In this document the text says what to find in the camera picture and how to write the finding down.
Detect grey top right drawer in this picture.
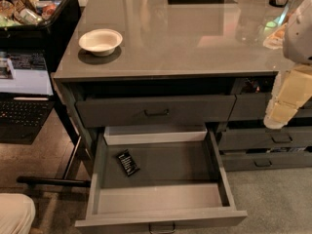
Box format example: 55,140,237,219
229,93,312,121

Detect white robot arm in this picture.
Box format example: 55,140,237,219
263,0,312,130

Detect black cart frame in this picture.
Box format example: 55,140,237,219
16,91,92,188

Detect snack bags in drawer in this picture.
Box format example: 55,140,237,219
241,78,274,94

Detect black rxbar chocolate wrapper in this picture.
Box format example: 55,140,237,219
117,149,139,176

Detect open grey middle drawer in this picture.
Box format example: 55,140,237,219
75,131,247,234

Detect grey bottom right drawer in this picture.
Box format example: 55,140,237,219
221,151,312,172

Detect grey top left drawer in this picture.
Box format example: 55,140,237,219
76,95,236,128

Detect black bin of snacks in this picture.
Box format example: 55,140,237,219
0,0,81,71

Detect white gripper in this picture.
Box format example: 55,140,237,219
263,64,312,130

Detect grey middle right drawer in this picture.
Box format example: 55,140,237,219
218,127,312,151

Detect white paper bowl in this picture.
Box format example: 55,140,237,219
79,29,123,57

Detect black laptop computer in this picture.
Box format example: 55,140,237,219
0,51,54,144

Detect person's beige trouser knee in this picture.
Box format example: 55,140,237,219
0,193,35,234

